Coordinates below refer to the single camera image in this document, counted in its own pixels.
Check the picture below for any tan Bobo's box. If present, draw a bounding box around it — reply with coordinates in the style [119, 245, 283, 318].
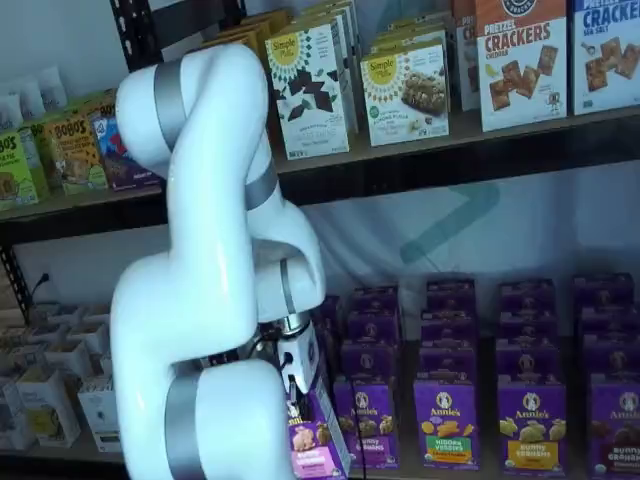
[64, 88, 121, 120]

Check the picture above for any blue pretzel crackers box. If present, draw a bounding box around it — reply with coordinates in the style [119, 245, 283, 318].
[572, 0, 640, 117]

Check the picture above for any white box dark label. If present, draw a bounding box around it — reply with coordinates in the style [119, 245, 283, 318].
[77, 377, 121, 454]

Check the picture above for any blue Z Bar box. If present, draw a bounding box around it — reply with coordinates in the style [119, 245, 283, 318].
[89, 109, 164, 192]

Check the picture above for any dark purple Annie's box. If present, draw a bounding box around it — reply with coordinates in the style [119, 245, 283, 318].
[420, 309, 476, 349]
[494, 339, 561, 386]
[352, 285, 400, 314]
[573, 273, 635, 309]
[425, 278, 476, 314]
[579, 304, 636, 339]
[498, 279, 557, 311]
[497, 307, 559, 344]
[345, 309, 401, 346]
[339, 340, 401, 384]
[582, 334, 640, 381]
[418, 344, 477, 384]

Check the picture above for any purple Annie's box brown patch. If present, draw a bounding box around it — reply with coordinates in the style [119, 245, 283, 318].
[587, 379, 640, 480]

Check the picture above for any yellow Bobo's box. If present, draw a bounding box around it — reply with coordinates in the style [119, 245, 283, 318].
[44, 117, 110, 196]

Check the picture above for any purple Annie's box pink patch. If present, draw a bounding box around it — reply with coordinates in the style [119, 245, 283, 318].
[285, 382, 352, 480]

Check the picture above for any green Bobo's box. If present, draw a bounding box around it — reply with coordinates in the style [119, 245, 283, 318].
[0, 129, 40, 211]
[22, 117, 52, 199]

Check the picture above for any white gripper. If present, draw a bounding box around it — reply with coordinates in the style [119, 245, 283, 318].
[276, 323, 321, 404]

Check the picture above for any orange pretzel crackers box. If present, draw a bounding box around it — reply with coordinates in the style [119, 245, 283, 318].
[452, 0, 481, 112]
[474, 0, 569, 134]

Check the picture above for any yellow Revival box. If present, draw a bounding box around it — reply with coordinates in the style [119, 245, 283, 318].
[199, 9, 294, 51]

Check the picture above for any Simple Mills almond bar box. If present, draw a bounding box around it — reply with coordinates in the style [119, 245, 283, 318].
[359, 42, 451, 148]

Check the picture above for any white box yellow picture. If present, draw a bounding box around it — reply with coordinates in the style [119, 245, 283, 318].
[17, 367, 82, 449]

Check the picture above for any white Simple Mills box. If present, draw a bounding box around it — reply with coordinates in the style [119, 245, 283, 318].
[369, 13, 451, 56]
[292, 0, 362, 135]

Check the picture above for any black metal shelf rack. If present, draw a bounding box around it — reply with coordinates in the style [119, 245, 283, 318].
[0, 0, 640, 480]

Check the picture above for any white carton box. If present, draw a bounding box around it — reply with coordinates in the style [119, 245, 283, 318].
[0, 384, 37, 451]

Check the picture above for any Simple Mills dark chocolate box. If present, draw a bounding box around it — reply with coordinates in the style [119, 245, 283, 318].
[264, 23, 351, 161]

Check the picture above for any purple Annie's box yellow patch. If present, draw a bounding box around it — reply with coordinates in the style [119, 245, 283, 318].
[497, 382, 569, 476]

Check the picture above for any white pouch bag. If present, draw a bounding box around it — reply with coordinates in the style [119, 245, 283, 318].
[14, 77, 44, 119]
[0, 92, 24, 131]
[37, 64, 69, 109]

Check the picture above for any purple Annie's box green patch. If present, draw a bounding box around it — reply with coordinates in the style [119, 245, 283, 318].
[412, 378, 481, 471]

